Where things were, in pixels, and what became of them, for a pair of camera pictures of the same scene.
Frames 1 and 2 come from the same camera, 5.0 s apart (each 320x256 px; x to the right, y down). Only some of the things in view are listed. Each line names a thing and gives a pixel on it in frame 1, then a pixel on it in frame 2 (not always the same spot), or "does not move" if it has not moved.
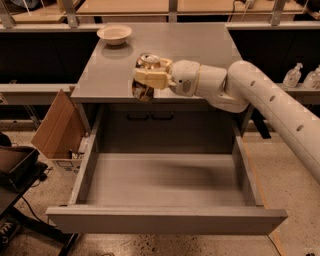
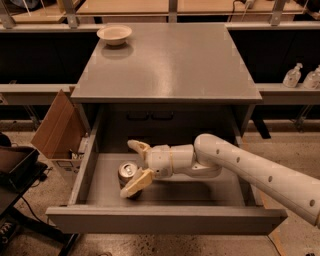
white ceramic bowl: (114, 34) does not move
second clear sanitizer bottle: (312, 80) does not move
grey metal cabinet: (172, 121) does not move
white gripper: (184, 78) → (159, 159)
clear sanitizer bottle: (292, 76) does not move
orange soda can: (141, 90) → (126, 173)
